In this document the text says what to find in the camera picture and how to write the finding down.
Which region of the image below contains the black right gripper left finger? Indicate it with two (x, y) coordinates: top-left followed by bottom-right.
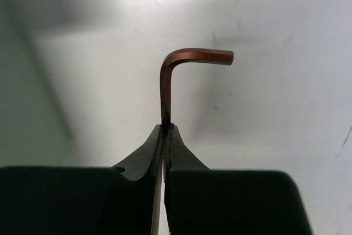
(1, 126), (162, 234)

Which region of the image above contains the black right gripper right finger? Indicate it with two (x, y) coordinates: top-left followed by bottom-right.
(164, 125), (312, 234)

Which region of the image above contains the copper hex key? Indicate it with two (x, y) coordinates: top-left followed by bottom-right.
(159, 48), (235, 136)

